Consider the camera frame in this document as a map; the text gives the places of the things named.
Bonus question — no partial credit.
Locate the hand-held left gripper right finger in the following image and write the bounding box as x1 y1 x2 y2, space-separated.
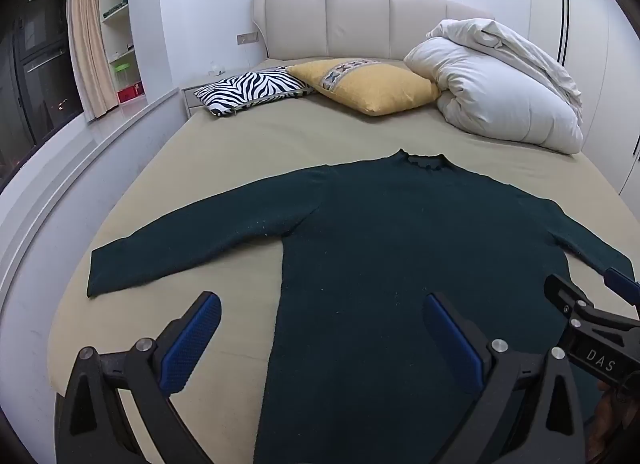
422 291 586 464

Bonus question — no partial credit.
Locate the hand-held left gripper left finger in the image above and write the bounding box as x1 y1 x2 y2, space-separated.
54 291 223 464

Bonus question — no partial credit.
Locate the bed with beige sheet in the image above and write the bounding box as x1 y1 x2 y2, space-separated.
47 57 640 464

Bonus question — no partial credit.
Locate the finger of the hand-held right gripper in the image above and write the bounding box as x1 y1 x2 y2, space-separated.
602 267 640 317
544 273 597 327

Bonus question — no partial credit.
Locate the green container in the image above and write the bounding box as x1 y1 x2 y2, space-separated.
115 62 137 91

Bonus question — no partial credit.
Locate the yellow pillow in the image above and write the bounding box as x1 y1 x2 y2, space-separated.
287 58 442 117

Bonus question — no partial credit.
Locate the beige curtain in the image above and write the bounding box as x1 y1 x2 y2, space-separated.
66 0 121 120

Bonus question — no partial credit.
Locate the dark green sweater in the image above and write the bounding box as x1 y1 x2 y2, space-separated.
86 148 636 464

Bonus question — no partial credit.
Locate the white wall shelf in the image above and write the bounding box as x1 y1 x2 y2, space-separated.
97 0 147 105

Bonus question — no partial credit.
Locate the person's right hand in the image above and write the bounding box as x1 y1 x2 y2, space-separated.
594 380 632 445

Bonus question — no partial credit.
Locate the zebra striped pillow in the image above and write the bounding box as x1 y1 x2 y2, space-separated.
194 66 317 118

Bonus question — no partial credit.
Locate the white folded duvet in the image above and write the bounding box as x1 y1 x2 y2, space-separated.
403 18 586 154

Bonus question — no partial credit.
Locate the beige padded headboard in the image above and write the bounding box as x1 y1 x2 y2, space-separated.
251 0 496 68

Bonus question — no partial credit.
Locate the white wardrobe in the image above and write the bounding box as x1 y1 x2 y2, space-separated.
527 0 640 205

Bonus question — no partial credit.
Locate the white nightstand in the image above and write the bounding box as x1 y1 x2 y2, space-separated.
181 75 236 119

